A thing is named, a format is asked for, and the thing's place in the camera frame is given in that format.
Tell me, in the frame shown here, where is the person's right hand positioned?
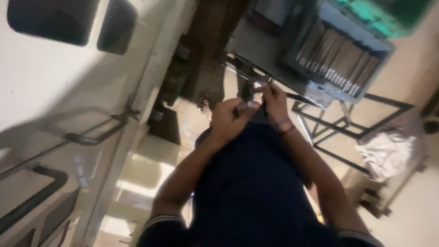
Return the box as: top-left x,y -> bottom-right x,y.
257,82 -> 295,134

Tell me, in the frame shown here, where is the person's left hand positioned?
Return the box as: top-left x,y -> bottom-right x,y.
210,98 -> 262,145

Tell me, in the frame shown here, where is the small dark metal part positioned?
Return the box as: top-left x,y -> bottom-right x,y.
240,77 -> 272,114

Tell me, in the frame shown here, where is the red thread wristband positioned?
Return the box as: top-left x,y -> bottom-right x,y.
276,118 -> 296,135

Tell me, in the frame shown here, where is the person's foot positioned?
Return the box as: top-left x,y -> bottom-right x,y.
198,97 -> 214,121

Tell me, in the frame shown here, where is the grey metal work table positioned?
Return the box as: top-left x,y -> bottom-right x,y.
219,14 -> 334,110

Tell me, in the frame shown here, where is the person's dark blue shirt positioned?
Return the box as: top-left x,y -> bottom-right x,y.
137,122 -> 385,247

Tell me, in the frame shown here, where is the grey plastic tool crate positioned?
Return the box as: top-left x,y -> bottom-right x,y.
284,0 -> 396,104

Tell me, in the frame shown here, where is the white crumpled cloth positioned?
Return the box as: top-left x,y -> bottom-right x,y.
355,128 -> 420,183

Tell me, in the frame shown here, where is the green plastic sheet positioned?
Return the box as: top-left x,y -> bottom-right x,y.
336,0 -> 437,39

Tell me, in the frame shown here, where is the low metal bench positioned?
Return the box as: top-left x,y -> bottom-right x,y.
343,109 -> 430,219

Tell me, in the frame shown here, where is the white vehicle body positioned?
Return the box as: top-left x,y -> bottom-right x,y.
0,0 -> 200,247

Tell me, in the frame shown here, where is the brown wooden post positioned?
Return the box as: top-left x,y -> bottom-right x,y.
181,0 -> 249,104

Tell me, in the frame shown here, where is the row of wooden-handled tools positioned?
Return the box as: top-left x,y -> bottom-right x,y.
296,20 -> 382,97

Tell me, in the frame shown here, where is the black metal frame stand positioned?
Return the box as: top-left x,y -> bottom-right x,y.
292,93 -> 416,176

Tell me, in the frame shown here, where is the black vehicle door handle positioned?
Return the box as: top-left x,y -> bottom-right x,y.
64,107 -> 142,147

